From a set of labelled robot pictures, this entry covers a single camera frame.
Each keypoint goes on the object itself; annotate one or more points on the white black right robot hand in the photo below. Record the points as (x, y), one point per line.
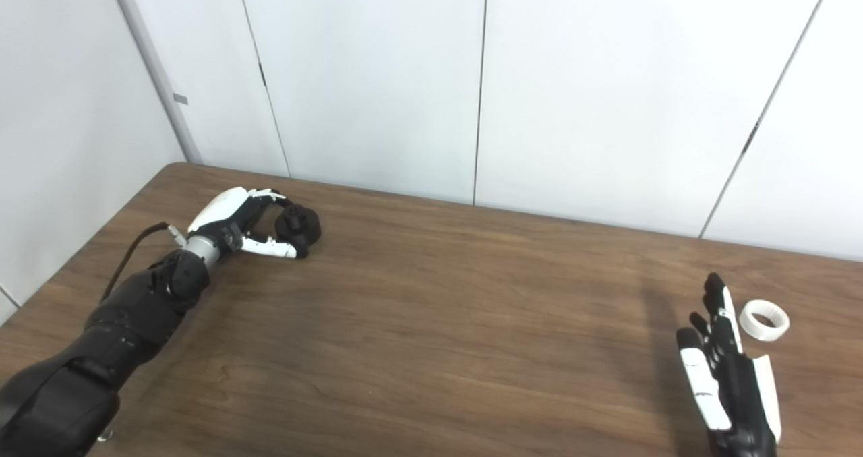
(738, 389)

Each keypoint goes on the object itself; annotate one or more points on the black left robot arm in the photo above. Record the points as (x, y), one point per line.
(121, 329)

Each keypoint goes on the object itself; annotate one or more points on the grey wall pipe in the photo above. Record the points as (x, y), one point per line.
(152, 66)

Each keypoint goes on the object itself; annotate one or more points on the silver elbow connector plug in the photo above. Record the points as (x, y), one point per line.
(105, 436)

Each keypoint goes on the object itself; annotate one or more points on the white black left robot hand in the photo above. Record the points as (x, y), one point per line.
(219, 211)

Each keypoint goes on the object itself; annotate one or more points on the round black part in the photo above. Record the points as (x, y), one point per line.
(303, 224)

